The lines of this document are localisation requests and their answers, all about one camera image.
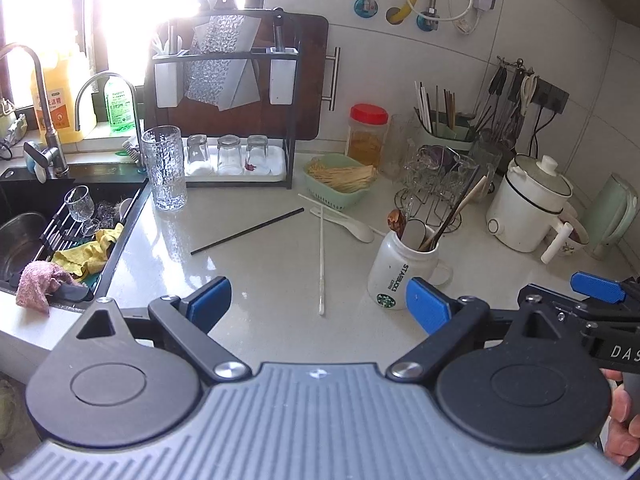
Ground white Starbucks ceramic mug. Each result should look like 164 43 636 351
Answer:
367 231 454 310

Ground black chopstick with brown band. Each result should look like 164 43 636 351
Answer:
422 165 480 252

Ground chrome kitchen faucet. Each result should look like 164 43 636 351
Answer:
1 44 68 178

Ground black metal kitchen rack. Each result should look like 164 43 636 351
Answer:
148 9 302 188

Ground person's right hand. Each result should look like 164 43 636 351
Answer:
601 368 640 466

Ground floral ceramic cup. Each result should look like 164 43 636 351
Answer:
559 209 590 257

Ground light wooden rolling stick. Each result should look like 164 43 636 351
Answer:
419 176 487 252

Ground brown wooden spoon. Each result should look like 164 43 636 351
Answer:
387 208 407 238

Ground yellow dish cloth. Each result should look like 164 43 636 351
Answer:
51 223 124 282

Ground mint green electric kettle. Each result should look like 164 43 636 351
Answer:
580 172 639 260

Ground white chopstick on counter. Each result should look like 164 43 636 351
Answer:
319 205 326 318

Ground white electric cooker pot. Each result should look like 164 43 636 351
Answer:
485 154 574 264

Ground white ceramic soup spoon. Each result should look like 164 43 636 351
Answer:
310 207 374 244

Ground pink dish cloth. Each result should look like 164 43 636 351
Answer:
15 261 89 315

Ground small stemmed wine glass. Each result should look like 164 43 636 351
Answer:
64 185 98 236

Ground black chopstick on counter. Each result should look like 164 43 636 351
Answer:
190 207 305 256

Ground white glass drying tray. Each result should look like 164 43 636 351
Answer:
184 143 286 184

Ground upturned glass middle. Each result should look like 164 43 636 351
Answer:
217 134 243 176

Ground upturned glass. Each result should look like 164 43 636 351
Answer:
186 134 209 165
217 134 243 176
245 134 270 174

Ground upturned glass left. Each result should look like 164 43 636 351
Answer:
186 134 209 165

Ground upturned glass right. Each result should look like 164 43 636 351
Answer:
245 134 270 174

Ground tall textured glass pitcher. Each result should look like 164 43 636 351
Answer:
140 125 188 211

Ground green plastic basket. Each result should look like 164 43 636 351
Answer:
304 153 378 210

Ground steel pot in sink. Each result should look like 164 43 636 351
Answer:
0 212 47 282

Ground green chopstick holder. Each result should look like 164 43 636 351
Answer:
412 110 474 153

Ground red-lid plastic jar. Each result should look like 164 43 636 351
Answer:
345 103 390 167

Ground green detergent bottle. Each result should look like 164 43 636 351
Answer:
104 77 134 133

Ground textured steel cleaver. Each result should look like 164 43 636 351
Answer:
186 15 262 112

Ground brown wooden cutting board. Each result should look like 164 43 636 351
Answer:
143 13 329 141

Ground hanging utensil set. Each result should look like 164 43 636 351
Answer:
472 56 539 150

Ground orange dish soap bottle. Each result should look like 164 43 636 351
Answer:
42 52 85 144

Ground metal wire glass rack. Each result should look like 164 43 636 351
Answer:
394 145 480 229

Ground glass mug with handle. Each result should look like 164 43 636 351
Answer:
470 139 502 203

